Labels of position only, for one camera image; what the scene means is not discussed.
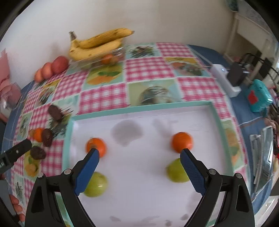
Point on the pink flower bouquet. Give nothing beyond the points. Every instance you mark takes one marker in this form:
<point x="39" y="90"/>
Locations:
<point x="10" y="92"/>

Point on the large red apple right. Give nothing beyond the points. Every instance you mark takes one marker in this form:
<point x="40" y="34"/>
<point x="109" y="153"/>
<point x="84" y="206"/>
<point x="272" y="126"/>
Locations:
<point x="60" y="64"/>

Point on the clear plastic fruit container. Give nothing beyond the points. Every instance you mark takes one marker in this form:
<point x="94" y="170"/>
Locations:
<point x="110" y="58"/>

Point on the upper yellow banana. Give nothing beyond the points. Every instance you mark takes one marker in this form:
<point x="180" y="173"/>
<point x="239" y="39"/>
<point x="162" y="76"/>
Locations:
<point x="102" y="38"/>

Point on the black power adapter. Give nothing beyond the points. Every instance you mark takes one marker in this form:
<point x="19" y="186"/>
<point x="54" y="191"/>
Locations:
<point x="237" y="74"/>

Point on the middle red apple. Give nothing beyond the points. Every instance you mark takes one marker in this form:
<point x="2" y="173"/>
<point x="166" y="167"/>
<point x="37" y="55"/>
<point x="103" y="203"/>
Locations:
<point x="47" y="70"/>

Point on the teal box red label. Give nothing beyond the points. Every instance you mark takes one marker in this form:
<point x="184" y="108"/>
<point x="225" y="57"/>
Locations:
<point x="258" y="96"/>

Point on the silver metal clip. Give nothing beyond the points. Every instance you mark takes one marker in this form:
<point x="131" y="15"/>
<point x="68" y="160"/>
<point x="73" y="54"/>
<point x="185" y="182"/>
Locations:
<point x="262" y="157"/>

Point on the small red apple left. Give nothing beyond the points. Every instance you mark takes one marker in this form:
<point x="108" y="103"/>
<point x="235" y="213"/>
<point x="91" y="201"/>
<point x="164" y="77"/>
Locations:
<point x="38" y="77"/>

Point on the white tray teal rim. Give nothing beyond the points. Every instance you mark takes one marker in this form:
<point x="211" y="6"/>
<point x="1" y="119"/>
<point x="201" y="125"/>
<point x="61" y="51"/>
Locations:
<point x="138" y="141"/>

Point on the lower yellow banana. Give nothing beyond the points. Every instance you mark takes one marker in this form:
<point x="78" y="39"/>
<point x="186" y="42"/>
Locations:
<point x="77" y="53"/>

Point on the person's left hand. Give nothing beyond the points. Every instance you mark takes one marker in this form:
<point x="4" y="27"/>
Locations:
<point x="18" y="209"/>

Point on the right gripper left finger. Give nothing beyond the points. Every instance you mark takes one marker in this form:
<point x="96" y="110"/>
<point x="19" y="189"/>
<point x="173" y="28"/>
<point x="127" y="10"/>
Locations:
<point x="43" y="209"/>

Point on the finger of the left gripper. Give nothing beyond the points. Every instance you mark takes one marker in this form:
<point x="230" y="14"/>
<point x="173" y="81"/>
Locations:
<point x="9" y="157"/>

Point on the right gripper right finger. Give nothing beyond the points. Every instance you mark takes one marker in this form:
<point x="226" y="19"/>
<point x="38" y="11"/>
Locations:
<point x="236" y="208"/>

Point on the green apple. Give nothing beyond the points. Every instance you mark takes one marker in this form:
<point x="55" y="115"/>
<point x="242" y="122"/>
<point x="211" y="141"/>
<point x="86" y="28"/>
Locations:
<point x="176" y="173"/>
<point x="97" y="185"/>

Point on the orange mandarin with stem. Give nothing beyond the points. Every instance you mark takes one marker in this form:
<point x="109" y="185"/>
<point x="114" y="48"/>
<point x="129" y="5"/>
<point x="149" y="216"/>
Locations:
<point x="98" y="144"/>

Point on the white shelf unit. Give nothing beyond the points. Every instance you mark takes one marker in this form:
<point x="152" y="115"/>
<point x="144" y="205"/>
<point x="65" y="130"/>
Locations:
<point x="250" y="25"/>

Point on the dark wrinkled avocado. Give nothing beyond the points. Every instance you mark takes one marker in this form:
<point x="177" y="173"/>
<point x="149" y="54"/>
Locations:
<point x="37" y="153"/>
<point x="55" y="113"/>
<point x="47" y="137"/>

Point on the yellow banana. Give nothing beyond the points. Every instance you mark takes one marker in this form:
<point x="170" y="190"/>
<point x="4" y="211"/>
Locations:
<point x="102" y="38"/>
<point x="77" y="53"/>

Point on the checkered fruit-print tablecloth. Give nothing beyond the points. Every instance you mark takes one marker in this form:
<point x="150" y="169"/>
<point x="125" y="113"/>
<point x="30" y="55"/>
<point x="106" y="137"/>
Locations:
<point x="77" y="91"/>

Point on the white power strip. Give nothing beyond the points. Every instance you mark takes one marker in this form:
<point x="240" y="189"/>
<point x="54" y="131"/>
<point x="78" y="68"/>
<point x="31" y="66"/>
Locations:
<point x="219" y="72"/>

